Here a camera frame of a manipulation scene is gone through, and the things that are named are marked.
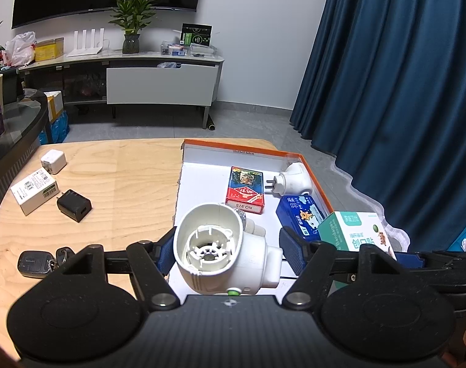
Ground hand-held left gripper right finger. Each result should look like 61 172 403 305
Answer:
279 227 395 311

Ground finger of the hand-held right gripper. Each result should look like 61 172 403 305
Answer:
395 250 466 271
425 269 466 315

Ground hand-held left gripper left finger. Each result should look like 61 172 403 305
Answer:
62 226 180 311

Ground blue tissue packet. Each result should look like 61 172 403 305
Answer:
276 195 326 242

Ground white plug-in vaporizer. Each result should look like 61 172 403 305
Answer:
265 161 313 196
173 202 284 297

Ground green and white bandage box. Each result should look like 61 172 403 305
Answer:
317 211 398 290

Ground playing card box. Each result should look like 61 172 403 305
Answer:
224 166 265 214

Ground orange and white box tray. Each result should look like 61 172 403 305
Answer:
168 139 335 296

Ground black charger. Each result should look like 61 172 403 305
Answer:
56 189 93 223

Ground black key fob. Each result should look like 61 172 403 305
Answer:
49 246 74 267

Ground black car key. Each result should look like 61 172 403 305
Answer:
17 250 52 278

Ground white charger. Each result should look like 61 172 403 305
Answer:
40 149 67 175

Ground small white carton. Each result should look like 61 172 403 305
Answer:
10 169 60 216

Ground blue plastic bags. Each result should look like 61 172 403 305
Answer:
37 110 71 145

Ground white media cabinet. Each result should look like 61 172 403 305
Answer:
17 51 225 129

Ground blue curtain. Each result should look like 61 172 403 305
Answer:
290 0 466 251

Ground white box with yellow tape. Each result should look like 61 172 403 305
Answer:
43 91 64 123

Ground clear plastic container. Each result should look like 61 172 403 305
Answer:
160 41 189 57
190 43 217 57

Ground potted green plant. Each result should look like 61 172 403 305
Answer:
108 0 168 54

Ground white router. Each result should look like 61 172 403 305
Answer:
66 29 105 57

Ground green and black box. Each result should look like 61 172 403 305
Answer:
180 23 212 47

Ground white plastic bag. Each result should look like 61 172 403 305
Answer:
5 31 37 67

